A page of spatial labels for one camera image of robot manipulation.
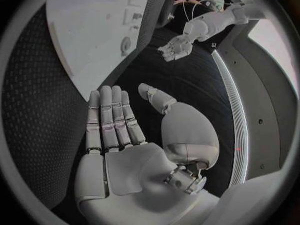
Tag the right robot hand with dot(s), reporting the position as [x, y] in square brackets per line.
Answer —
[131, 168]

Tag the grey gear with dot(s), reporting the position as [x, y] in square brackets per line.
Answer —
[126, 46]

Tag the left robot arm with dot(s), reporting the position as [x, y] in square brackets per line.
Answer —
[218, 20]

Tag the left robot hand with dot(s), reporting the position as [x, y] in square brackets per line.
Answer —
[175, 46]

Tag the white task board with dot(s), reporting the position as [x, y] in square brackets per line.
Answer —
[93, 31]

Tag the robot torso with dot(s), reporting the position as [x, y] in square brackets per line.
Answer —
[260, 101]

